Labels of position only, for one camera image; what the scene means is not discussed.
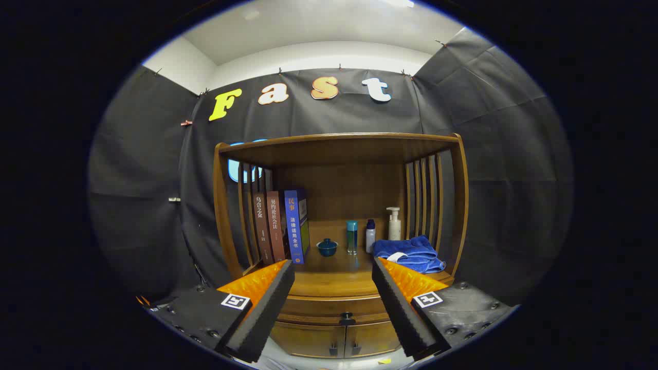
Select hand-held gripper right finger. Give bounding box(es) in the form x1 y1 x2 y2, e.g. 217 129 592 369
371 257 520 361

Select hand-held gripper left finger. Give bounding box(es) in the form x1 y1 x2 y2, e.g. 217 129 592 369
139 260 296 364

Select wooden drawer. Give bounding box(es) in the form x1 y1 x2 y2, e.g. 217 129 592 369
280 295 391 326

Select wooden cabinet door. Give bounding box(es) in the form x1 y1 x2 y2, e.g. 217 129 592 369
344 321 401 358
270 321 346 359

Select wooden cabinet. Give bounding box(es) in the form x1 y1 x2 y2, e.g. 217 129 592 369
213 133 469 359

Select blue towel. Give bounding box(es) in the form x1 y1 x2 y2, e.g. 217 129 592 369
372 235 447 274

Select dark brown book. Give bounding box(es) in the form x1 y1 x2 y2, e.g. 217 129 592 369
250 191 275 265

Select reddish brown book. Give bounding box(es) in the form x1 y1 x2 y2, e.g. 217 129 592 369
266 190 291 263

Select white pump bottle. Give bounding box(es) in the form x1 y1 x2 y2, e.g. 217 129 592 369
386 207 402 241

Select blue book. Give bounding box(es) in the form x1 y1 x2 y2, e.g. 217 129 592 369
284 188 310 265

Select black backdrop cloth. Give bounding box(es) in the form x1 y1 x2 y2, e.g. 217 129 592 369
87 26 574 309

